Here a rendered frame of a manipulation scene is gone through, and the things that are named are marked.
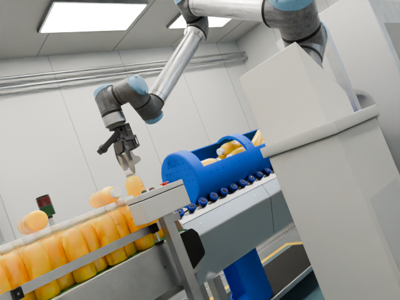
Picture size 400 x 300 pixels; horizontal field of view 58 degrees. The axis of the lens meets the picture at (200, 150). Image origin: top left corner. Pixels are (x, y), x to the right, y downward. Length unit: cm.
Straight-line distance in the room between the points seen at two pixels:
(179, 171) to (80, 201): 350
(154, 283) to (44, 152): 396
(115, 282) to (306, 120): 86
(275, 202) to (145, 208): 97
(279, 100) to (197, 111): 530
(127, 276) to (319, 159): 76
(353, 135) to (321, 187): 20
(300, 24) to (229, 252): 106
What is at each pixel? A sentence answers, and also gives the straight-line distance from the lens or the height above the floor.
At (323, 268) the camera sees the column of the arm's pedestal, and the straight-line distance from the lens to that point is 143.
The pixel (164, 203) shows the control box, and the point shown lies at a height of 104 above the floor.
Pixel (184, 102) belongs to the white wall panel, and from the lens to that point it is 652.
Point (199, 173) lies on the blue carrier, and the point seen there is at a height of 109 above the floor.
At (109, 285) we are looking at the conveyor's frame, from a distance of 133.
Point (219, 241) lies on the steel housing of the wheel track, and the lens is 175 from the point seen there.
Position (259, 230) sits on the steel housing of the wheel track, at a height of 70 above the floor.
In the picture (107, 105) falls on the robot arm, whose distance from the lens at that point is 153.
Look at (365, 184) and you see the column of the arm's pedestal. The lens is 127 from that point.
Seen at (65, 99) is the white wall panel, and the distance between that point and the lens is 553.
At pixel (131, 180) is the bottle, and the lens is 149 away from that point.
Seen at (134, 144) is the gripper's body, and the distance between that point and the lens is 154.
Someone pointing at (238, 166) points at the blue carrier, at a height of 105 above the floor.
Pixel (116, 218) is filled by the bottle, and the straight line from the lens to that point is 143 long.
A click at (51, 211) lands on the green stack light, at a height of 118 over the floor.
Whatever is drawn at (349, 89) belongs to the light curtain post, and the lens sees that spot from 265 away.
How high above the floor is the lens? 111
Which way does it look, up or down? 3 degrees up
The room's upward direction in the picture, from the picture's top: 21 degrees counter-clockwise
